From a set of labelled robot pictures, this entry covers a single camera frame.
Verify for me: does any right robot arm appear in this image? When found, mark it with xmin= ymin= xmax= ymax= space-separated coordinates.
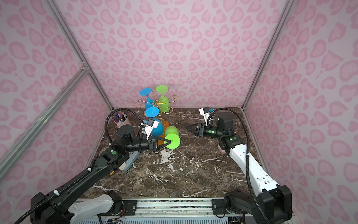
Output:
xmin=187 ymin=107 xmax=293 ymax=224

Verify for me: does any gold wire glass rack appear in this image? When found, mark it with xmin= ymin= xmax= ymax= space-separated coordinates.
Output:
xmin=134 ymin=94 xmax=179 ymax=114

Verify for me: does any pink metal pen bucket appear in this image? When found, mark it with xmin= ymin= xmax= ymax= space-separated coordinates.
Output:
xmin=113 ymin=111 xmax=131 ymax=128

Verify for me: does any pink case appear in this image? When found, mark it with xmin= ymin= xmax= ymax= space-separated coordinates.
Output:
xmin=217 ymin=145 xmax=227 ymax=155

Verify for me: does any blue white stapler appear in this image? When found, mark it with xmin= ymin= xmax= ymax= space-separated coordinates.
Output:
xmin=119 ymin=151 xmax=140 ymax=172

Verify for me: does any green wine glass back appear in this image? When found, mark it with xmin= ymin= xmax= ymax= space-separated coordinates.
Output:
xmin=156 ymin=85 xmax=170 ymax=113

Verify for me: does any blue wine glass back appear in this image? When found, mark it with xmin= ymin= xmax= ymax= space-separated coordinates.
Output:
xmin=139 ymin=88 xmax=153 ymax=109

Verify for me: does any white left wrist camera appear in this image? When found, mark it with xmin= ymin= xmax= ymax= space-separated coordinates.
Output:
xmin=141 ymin=118 xmax=159 ymax=140

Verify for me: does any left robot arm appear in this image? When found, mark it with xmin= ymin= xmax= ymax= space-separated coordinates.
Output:
xmin=16 ymin=107 xmax=180 ymax=224

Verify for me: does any wooden rack base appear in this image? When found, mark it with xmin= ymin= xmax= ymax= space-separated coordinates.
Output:
xmin=158 ymin=119 xmax=170 ymax=146

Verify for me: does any blue wine glass front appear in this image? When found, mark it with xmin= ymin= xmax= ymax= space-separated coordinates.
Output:
xmin=145 ymin=107 xmax=164 ymax=136

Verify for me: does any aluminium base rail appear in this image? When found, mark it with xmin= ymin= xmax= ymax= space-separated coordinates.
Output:
xmin=79 ymin=197 xmax=255 ymax=224

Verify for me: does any blue wine glass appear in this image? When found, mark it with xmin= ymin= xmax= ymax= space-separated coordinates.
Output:
xmin=145 ymin=107 xmax=164 ymax=136
xmin=139 ymin=88 xmax=153 ymax=109

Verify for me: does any green wine glass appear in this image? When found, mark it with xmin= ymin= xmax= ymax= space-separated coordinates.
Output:
xmin=156 ymin=85 xmax=170 ymax=113
xmin=165 ymin=126 xmax=181 ymax=149

